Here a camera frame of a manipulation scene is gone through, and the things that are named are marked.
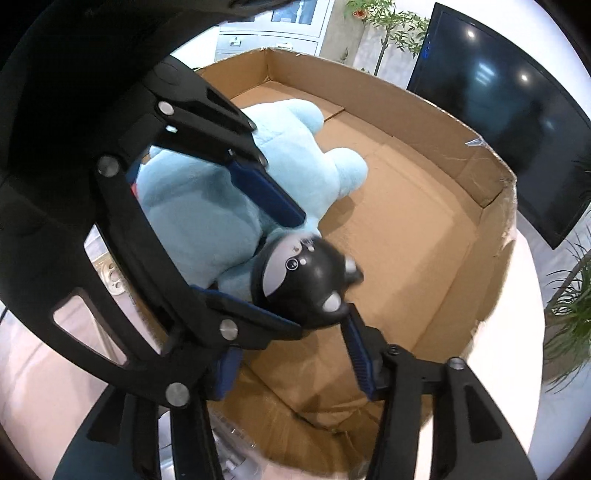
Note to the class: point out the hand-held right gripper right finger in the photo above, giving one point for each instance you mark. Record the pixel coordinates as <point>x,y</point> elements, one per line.
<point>361,357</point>

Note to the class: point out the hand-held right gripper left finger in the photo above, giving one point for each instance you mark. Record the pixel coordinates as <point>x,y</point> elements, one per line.
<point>228,374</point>

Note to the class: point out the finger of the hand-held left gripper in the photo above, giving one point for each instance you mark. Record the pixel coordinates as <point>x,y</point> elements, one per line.
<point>258,318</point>
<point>272,198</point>

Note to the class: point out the black and white toy figure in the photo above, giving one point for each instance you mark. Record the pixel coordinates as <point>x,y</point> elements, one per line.
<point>309,277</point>

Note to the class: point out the light blue plush toy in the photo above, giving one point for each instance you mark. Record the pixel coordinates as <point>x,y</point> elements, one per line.
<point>198,221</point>

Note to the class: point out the cardboard box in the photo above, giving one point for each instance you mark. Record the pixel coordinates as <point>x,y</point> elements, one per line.
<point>415,221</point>

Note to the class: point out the grey cabinet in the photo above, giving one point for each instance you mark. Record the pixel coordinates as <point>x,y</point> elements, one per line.
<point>277,32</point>

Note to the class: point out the thin-stemmed leafy plant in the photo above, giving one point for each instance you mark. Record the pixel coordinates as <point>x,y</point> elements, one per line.
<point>392,23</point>

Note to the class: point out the palm-like potted plant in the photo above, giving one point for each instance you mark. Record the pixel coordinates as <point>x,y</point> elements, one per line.
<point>570,318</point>

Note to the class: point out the black monitor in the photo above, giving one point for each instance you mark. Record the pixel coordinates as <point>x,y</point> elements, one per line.
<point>503,106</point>

